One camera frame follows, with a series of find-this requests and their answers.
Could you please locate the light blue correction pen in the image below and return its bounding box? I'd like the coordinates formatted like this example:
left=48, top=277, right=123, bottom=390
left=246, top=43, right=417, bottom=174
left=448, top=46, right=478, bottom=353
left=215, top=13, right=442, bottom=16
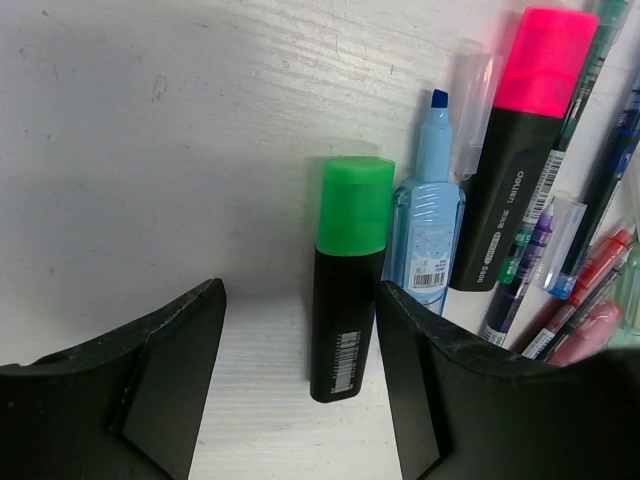
left=382, top=52, right=504, bottom=316

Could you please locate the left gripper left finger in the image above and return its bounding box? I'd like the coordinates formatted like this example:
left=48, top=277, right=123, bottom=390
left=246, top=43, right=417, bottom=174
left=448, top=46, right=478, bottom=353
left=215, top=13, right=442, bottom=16
left=1, top=279, right=227, bottom=479

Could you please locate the red ink gel pen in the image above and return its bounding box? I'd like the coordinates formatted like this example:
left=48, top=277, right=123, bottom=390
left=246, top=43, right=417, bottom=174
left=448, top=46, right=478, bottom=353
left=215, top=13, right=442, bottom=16
left=511, top=226, right=635, bottom=359

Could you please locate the green cap highlighter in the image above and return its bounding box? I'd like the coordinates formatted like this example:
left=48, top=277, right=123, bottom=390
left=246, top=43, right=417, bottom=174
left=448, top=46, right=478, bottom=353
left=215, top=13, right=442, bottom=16
left=310, top=156, right=395, bottom=403

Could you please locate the light pink correction pen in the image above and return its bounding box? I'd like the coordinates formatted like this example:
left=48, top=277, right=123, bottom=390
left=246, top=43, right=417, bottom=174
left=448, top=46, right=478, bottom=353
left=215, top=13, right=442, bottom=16
left=548, top=299, right=623, bottom=367

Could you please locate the green ink gel pen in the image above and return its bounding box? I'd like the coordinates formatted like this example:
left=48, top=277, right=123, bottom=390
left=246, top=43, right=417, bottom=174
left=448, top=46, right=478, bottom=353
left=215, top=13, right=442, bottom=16
left=499, top=0, right=632, bottom=286

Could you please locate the purple ink gel pen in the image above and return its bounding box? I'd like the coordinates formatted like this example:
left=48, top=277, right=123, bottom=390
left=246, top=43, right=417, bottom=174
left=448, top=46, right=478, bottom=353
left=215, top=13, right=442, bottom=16
left=481, top=196, right=586, bottom=346

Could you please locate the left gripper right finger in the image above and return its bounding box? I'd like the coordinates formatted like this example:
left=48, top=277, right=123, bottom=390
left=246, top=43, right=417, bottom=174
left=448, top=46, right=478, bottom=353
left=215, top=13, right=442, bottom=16
left=376, top=282, right=639, bottom=479

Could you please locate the light green correction pen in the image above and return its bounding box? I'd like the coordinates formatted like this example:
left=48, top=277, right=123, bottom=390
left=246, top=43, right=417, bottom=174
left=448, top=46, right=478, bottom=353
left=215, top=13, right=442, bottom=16
left=611, top=240, right=639, bottom=347

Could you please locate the pink cap highlighter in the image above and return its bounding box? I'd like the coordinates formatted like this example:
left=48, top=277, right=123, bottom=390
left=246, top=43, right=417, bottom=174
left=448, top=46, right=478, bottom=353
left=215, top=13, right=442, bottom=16
left=450, top=6, right=599, bottom=292

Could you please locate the blue ink gel pen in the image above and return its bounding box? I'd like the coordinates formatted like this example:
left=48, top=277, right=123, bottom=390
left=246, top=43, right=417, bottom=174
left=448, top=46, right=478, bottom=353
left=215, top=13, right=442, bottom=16
left=549, top=69, right=639, bottom=300

